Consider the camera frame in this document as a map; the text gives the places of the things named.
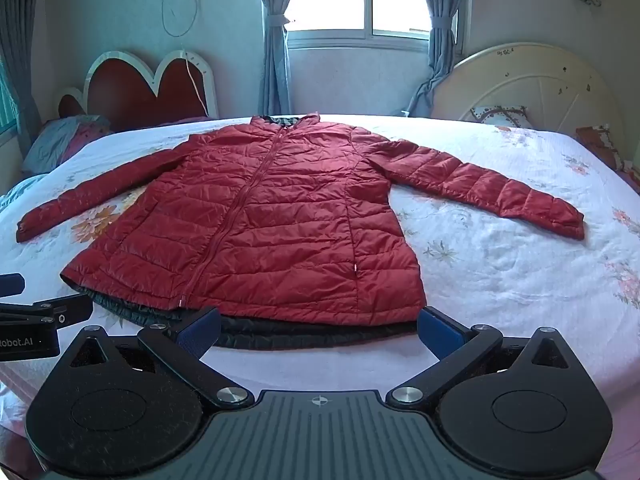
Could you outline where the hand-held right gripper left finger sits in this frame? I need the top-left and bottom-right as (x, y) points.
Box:
(65, 306), (256, 409)

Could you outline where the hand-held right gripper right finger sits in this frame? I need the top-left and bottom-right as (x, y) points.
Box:
(387, 305), (576, 409)

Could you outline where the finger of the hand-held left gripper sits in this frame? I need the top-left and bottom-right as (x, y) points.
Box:
(0, 273), (26, 297)
(0, 294), (94, 331)

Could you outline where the red puffer jacket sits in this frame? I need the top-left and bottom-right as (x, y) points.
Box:
(15, 112), (586, 351)

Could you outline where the bed with white floral bedspread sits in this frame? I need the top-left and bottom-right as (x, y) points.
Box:
(0, 111), (640, 480)

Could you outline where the light blue blanket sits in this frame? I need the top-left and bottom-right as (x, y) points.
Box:
(0, 172), (57, 212)

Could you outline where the blue and pink pillow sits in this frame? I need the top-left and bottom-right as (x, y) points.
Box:
(22, 114), (114, 177)

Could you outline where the white brown-patterned pillow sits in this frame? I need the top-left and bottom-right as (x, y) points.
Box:
(469, 104), (532, 129)

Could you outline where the red heart-shaped headboard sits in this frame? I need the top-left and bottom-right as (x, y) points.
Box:
(57, 50), (221, 134)

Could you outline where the grey-blue curtain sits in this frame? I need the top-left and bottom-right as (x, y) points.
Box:
(0, 0), (45, 137)
(250, 0), (302, 117)
(407, 0), (474, 117)

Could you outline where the cream round headboard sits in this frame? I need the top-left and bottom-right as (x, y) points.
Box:
(430, 45), (627, 162)

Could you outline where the white-framed window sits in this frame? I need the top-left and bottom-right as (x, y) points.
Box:
(286, 0), (434, 54)

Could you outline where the white wall cable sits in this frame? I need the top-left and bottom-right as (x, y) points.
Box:
(160, 0), (211, 116)

